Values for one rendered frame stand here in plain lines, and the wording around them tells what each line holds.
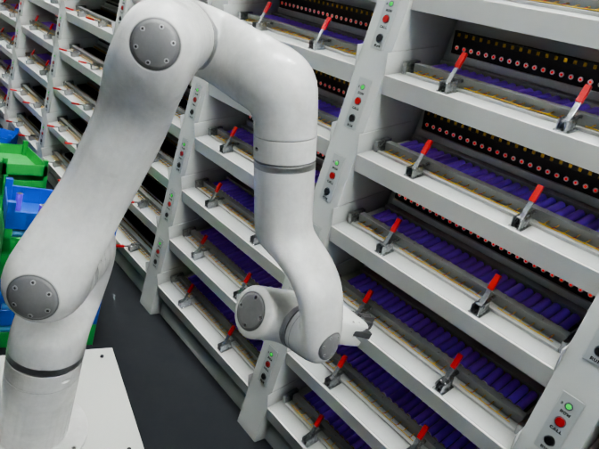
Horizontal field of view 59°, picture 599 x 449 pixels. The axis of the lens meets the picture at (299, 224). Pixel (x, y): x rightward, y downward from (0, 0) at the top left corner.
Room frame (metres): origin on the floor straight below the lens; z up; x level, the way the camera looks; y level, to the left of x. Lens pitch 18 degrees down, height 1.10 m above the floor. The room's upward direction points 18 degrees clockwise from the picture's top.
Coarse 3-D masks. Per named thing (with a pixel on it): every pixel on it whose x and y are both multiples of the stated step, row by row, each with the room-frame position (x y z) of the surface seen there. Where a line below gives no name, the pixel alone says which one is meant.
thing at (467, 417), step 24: (384, 336) 1.15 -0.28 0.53; (384, 360) 1.09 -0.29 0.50; (408, 360) 1.08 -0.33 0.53; (432, 360) 1.09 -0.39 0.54; (408, 384) 1.04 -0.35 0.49; (432, 384) 1.02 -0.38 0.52; (432, 408) 1.00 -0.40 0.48; (456, 408) 0.96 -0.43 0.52; (480, 408) 0.97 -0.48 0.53; (480, 432) 0.91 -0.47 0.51; (504, 432) 0.92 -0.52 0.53
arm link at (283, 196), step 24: (264, 168) 0.71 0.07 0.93; (288, 168) 0.71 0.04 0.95; (312, 168) 0.73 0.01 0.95; (264, 192) 0.72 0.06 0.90; (288, 192) 0.71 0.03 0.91; (312, 192) 0.74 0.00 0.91; (264, 216) 0.72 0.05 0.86; (288, 216) 0.72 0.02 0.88; (312, 216) 0.76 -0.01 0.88; (264, 240) 0.73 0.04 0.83; (288, 240) 0.72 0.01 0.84; (312, 240) 0.74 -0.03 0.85; (288, 264) 0.70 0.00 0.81; (312, 264) 0.71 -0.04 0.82; (312, 288) 0.69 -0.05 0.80; (336, 288) 0.71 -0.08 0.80; (312, 312) 0.68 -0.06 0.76; (336, 312) 0.70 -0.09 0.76; (288, 336) 0.71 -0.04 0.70; (312, 336) 0.68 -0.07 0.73; (336, 336) 0.71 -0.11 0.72; (312, 360) 0.69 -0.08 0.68
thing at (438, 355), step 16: (352, 288) 1.28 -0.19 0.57; (368, 304) 1.23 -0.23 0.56; (384, 320) 1.19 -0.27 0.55; (416, 336) 1.13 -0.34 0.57; (432, 352) 1.09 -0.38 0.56; (448, 368) 1.06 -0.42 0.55; (464, 368) 1.05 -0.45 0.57; (480, 384) 1.01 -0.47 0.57; (480, 400) 0.98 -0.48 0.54; (496, 400) 0.97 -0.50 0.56; (512, 416) 0.95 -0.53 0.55
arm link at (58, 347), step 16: (112, 240) 0.80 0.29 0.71; (112, 256) 0.80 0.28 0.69; (96, 288) 0.78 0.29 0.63; (96, 304) 0.78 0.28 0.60; (16, 320) 0.71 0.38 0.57; (64, 320) 0.73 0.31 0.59; (80, 320) 0.75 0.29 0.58; (16, 336) 0.69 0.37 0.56; (32, 336) 0.69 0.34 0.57; (48, 336) 0.70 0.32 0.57; (64, 336) 0.71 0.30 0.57; (80, 336) 0.73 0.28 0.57; (16, 352) 0.68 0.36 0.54; (32, 352) 0.68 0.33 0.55; (48, 352) 0.69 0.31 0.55; (64, 352) 0.70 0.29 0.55; (80, 352) 0.73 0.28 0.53; (16, 368) 0.68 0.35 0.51; (32, 368) 0.68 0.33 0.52; (48, 368) 0.69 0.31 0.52; (64, 368) 0.71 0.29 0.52
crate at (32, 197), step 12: (12, 180) 1.46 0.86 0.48; (12, 192) 1.48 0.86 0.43; (24, 192) 1.50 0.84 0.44; (36, 192) 1.52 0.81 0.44; (48, 192) 1.54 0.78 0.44; (12, 204) 1.31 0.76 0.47; (24, 204) 1.48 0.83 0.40; (36, 204) 1.51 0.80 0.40; (12, 216) 1.31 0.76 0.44; (24, 216) 1.33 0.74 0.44; (12, 228) 1.32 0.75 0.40; (24, 228) 1.33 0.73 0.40
